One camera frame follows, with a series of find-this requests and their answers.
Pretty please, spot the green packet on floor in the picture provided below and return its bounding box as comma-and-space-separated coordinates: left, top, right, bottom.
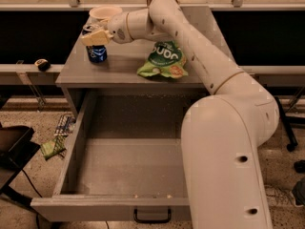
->
40, 135, 66, 160

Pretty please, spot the open grey top drawer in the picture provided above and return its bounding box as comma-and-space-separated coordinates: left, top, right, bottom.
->
30, 90, 194, 222

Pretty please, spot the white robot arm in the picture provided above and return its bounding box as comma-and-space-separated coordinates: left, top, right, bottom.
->
82, 0, 279, 229

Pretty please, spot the black tape measure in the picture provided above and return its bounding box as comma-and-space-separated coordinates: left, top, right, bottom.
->
34, 59, 51, 72

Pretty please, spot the black chair base at right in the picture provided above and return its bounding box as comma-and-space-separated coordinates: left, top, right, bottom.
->
275, 87, 305, 152

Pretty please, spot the grey cabinet counter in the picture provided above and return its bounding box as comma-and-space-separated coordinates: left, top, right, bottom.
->
55, 5, 247, 117

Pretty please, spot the black drawer handle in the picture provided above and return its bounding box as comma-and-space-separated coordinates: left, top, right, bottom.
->
133, 208, 172, 224

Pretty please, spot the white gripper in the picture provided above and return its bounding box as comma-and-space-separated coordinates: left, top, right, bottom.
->
81, 12, 130, 46

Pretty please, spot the blue pepsi can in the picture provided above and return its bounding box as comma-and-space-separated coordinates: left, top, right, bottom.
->
81, 23, 109, 64

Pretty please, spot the green snack bag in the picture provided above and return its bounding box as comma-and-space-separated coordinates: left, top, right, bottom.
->
137, 41, 188, 79

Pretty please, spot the black chair at left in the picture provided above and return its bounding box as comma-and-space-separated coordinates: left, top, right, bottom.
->
0, 126, 40, 210

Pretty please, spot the white paper bowl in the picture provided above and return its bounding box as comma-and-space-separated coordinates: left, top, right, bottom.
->
89, 6, 122, 22

